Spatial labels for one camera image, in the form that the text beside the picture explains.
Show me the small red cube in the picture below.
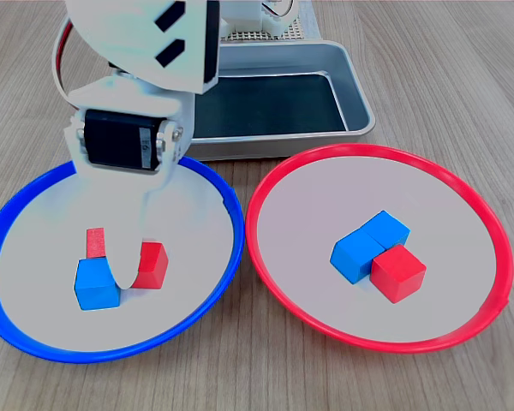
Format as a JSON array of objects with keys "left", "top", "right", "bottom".
[
  {"left": 86, "top": 227, "right": 107, "bottom": 260},
  {"left": 370, "top": 243, "right": 427, "bottom": 305},
  {"left": 130, "top": 241, "right": 169, "bottom": 290}
]

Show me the small blue cube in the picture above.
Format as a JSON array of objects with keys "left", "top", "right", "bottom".
[
  {"left": 74, "top": 255, "right": 123, "bottom": 312},
  {"left": 329, "top": 229, "right": 386, "bottom": 285},
  {"left": 362, "top": 209, "right": 411, "bottom": 252}
]

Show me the blue-rimmed white plate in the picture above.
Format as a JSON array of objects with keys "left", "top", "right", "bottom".
[{"left": 0, "top": 154, "right": 246, "bottom": 365}]

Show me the black tray mat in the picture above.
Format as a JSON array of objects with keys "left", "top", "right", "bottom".
[{"left": 192, "top": 73, "right": 348, "bottom": 139}]

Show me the steel tray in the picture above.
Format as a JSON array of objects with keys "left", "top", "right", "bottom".
[{"left": 188, "top": 40, "right": 377, "bottom": 162}]

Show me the red-rimmed white plate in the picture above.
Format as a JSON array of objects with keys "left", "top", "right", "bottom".
[{"left": 244, "top": 143, "right": 514, "bottom": 355}]

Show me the red black white cable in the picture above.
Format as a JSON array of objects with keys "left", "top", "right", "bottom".
[{"left": 51, "top": 19, "right": 83, "bottom": 116}]

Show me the pale perforated base plate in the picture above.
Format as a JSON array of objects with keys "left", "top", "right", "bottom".
[{"left": 218, "top": 16, "right": 305, "bottom": 43}]

